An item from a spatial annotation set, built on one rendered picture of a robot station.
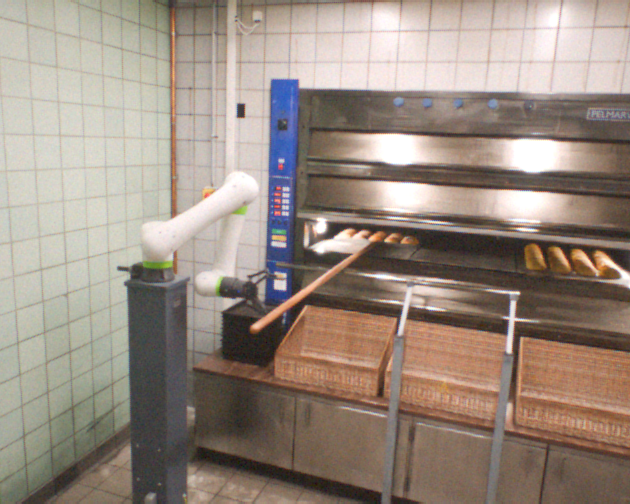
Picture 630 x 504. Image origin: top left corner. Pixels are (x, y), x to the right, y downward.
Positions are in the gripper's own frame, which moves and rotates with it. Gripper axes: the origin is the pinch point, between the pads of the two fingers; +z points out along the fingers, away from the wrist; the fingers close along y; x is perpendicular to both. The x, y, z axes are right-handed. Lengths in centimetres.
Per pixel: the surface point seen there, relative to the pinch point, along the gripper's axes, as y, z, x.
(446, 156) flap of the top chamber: -57, 50, -99
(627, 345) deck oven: 31, 148, -100
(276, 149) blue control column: -56, -46, -97
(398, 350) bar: 31, 43, -40
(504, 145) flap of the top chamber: -64, 78, -102
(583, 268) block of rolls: -2, 125, -116
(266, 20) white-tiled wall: -127, -56, -100
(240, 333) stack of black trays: 45, -48, -61
